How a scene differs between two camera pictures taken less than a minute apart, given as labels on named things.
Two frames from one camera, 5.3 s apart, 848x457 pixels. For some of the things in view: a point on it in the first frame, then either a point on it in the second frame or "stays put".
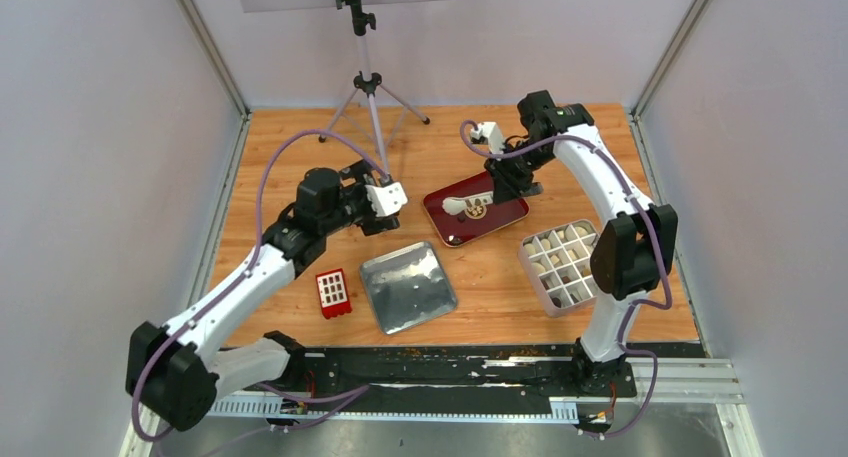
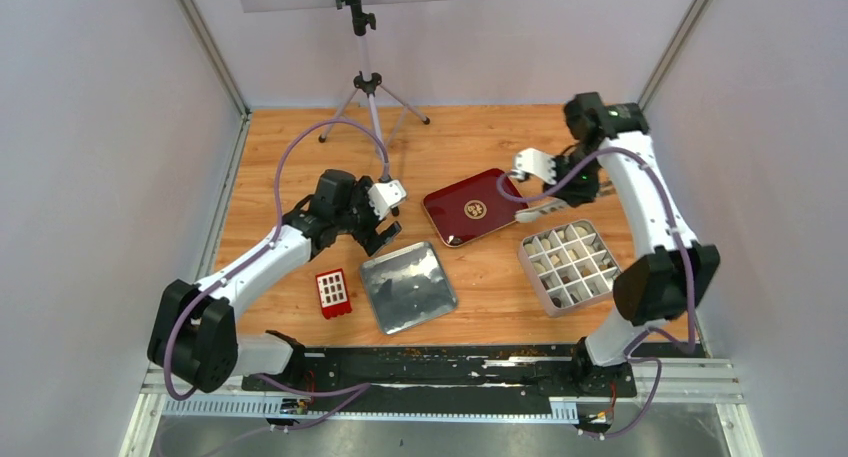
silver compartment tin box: [558, 261] stays put
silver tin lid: [407, 286] stays put
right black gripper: [506, 185] -> [578, 196]
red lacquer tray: [457, 230] stays put
